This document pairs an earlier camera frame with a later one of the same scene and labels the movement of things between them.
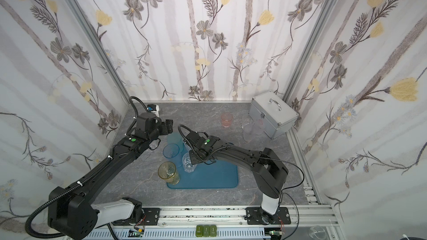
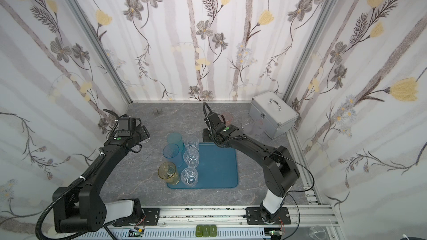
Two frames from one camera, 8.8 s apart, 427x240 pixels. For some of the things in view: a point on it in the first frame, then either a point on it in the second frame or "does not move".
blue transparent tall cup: (172, 151) does not move
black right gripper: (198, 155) → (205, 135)
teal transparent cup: (175, 138) does not move
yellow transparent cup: (167, 170) does not move
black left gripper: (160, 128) → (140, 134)
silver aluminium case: (278, 117) does not move
